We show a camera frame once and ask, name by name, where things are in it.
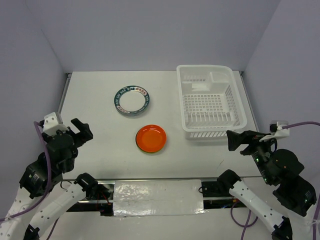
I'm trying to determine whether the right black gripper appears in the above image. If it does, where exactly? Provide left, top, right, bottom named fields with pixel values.
left=224, top=128, right=278, bottom=182

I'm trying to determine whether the teal rim lettered plate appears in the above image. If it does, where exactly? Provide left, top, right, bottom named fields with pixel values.
left=113, top=85, right=150, bottom=117

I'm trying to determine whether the red orange plate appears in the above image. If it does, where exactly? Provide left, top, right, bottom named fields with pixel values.
left=135, top=124, right=167, bottom=148

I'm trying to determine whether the yellow patterned plate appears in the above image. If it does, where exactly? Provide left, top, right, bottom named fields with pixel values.
left=137, top=145, right=163, bottom=154

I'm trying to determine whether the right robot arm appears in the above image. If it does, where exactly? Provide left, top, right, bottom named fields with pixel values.
left=217, top=126, right=320, bottom=240

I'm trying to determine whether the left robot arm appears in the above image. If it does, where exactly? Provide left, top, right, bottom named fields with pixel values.
left=0, top=114, right=98, bottom=240

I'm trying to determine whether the white plastic dish rack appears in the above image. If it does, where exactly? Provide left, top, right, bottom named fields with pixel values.
left=176, top=64, right=248, bottom=140

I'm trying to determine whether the silver foil tape sheet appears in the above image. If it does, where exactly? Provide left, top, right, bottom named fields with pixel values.
left=112, top=179, right=205, bottom=217

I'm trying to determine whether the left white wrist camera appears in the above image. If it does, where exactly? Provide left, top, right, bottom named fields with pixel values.
left=43, top=112, right=69, bottom=137

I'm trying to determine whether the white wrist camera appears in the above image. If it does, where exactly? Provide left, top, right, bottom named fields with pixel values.
left=259, top=120, right=290, bottom=142
left=43, top=112, right=69, bottom=137

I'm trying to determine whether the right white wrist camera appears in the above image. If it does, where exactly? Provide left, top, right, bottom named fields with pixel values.
left=259, top=120, right=290, bottom=142

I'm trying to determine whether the black metal base rail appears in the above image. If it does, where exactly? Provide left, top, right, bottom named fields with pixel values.
left=67, top=179, right=238, bottom=217

